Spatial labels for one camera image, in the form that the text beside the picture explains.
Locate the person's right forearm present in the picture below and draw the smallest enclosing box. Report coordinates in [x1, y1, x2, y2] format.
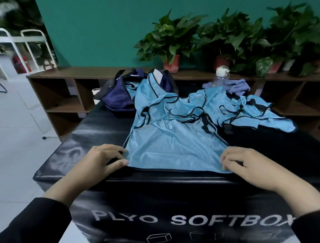
[280, 176, 320, 243]

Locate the green plant in white pot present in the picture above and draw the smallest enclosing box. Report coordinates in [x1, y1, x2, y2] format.
[255, 2, 316, 78]

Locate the green plant in red pot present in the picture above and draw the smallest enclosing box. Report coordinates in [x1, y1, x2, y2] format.
[297, 20, 320, 77]
[197, 7, 265, 71]
[134, 10, 207, 73]

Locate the person's left hand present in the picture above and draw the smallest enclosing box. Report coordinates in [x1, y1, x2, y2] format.
[72, 144, 130, 190]

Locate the person's left forearm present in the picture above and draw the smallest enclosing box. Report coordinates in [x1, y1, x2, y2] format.
[0, 175, 91, 243]

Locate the clear bottle silver cap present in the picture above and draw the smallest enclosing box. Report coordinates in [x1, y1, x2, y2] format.
[215, 65, 231, 87]

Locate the purple cloth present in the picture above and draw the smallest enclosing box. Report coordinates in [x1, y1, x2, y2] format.
[202, 78, 251, 96]

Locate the light blue vest black trim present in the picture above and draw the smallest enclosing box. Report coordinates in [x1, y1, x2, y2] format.
[215, 87, 297, 133]
[122, 70, 236, 174]

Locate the white metal rack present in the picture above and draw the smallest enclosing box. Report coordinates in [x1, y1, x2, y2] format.
[0, 0, 56, 68]

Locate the person's right hand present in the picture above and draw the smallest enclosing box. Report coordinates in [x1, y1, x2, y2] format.
[220, 146, 293, 195]

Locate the navy blue bag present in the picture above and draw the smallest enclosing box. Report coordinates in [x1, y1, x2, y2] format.
[95, 68, 178, 112]

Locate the wooden shelf cabinet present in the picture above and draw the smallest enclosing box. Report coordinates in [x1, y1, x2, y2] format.
[26, 66, 320, 141]

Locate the black leather bench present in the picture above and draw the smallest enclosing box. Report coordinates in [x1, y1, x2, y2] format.
[32, 102, 320, 243]

